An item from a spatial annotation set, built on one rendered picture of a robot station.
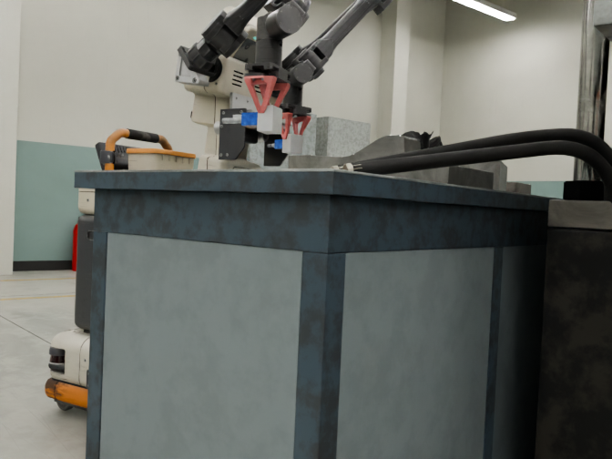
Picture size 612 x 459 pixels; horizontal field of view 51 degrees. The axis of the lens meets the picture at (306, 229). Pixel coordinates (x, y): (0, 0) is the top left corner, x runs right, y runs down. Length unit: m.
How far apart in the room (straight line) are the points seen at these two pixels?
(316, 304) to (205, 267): 0.26
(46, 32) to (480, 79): 6.34
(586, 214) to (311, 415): 0.78
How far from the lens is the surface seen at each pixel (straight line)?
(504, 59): 10.39
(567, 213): 1.53
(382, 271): 1.12
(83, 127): 7.25
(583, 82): 1.60
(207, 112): 2.20
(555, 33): 10.05
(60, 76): 7.24
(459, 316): 1.41
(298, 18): 1.37
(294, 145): 1.90
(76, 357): 2.31
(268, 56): 1.40
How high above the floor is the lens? 0.74
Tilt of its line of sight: 2 degrees down
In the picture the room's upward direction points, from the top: 3 degrees clockwise
